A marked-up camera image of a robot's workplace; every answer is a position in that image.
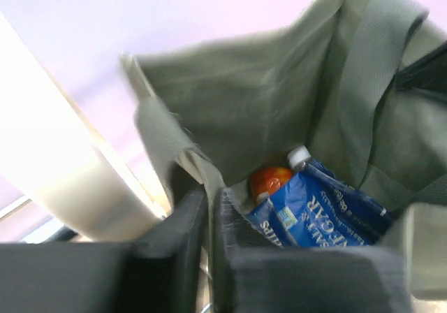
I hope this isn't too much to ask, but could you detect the clear plastic water bottle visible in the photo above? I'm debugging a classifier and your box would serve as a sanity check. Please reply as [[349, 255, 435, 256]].
[[287, 145, 312, 172]]

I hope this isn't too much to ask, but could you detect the white metal shelf rack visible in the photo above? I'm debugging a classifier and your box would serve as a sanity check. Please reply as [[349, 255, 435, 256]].
[[1, 19, 167, 241]]

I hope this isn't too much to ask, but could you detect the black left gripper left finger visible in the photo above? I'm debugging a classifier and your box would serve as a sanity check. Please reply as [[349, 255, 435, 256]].
[[1, 189, 207, 312]]

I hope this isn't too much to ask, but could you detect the blue chips bag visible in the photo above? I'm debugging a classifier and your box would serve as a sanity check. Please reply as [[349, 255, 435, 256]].
[[245, 159, 394, 247]]

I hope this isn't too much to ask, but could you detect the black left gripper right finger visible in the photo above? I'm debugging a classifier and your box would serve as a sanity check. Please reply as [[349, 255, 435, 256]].
[[210, 188, 413, 312]]

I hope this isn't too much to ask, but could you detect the green fabric grocery bag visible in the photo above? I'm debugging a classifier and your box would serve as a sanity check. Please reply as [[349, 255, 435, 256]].
[[120, 0, 446, 312]]

